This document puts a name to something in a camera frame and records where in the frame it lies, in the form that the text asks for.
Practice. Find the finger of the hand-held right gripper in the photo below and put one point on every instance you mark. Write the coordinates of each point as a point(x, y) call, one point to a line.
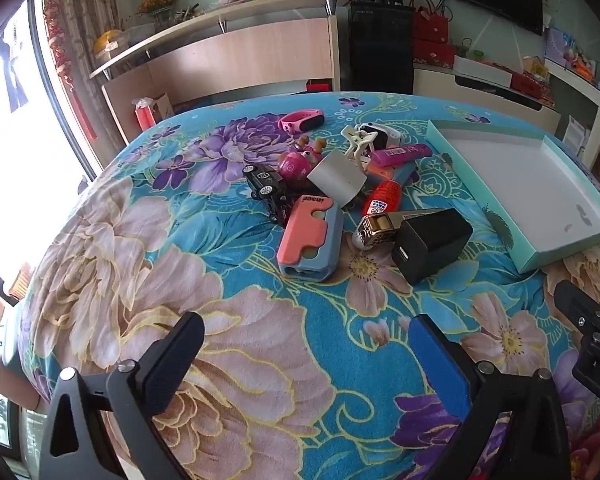
point(577, 305)

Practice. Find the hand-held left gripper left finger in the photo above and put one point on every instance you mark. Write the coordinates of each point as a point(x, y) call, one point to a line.
point(170, 365)

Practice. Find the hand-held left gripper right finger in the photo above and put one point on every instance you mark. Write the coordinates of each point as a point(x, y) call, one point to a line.
point(440, 360)

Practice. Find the black charger block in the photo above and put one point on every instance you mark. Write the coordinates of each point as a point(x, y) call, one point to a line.
point(430, 247)

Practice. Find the teal box lid tray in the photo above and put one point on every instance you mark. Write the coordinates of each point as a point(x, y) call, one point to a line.
point(520, 185)

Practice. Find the gold patterned lighter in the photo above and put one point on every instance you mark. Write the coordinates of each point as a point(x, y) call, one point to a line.
point(375, 227)

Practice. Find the red glue bottle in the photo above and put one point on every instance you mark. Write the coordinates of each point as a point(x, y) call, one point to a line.
point(382, 197)

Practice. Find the pink blue plastic toy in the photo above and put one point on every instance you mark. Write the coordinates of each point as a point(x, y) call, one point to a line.
point(305, 230)

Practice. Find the black toy car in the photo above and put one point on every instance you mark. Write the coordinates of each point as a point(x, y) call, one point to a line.
point(265, 182)

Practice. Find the magenta lighter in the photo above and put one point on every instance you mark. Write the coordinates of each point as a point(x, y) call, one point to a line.
point(405, 154)

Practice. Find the white hair clip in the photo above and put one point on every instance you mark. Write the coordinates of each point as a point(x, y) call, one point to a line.
point(352, 147)

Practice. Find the white smart watch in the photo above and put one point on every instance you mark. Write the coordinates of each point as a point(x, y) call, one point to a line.
point(387, 135)

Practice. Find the pink toy dog figure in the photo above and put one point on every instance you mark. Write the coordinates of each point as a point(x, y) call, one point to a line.
point(292, 164)

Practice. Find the pink smart band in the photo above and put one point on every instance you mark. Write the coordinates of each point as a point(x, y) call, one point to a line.
point(300, 121)

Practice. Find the floral blanket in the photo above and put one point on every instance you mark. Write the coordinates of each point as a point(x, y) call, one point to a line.
point(280, 340)

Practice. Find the white desk calendar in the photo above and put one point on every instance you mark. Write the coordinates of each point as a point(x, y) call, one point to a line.
point(577, 132)

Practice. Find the small red box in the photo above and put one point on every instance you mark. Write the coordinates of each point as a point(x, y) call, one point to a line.
point(527, 87)

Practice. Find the red paper bag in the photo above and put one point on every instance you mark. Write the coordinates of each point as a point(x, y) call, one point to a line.
point(147, 112)

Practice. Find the white flat box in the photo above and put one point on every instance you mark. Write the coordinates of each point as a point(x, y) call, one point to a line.
point(480, 71)

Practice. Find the white television cabinet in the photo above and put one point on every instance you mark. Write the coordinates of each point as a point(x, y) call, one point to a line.
point(440, 82)

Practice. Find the red gift box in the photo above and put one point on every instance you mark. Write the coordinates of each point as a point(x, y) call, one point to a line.
point(432, 52)

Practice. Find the red gift bag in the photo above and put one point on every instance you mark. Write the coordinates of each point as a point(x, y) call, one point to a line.
point(430, 25)

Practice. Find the wooden bar counter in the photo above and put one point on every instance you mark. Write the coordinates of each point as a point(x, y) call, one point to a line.
point(240, 55)

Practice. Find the black mini fridge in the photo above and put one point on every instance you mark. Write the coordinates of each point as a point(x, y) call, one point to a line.
point(377, 45)

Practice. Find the red hanging ornament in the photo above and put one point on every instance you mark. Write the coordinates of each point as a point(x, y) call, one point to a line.
point(62, 55)

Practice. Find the yellow lidded container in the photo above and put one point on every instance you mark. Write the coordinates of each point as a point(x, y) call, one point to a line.
point(107, 40)

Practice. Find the beige curtain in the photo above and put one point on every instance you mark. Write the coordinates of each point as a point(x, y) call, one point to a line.
point(90, 5)

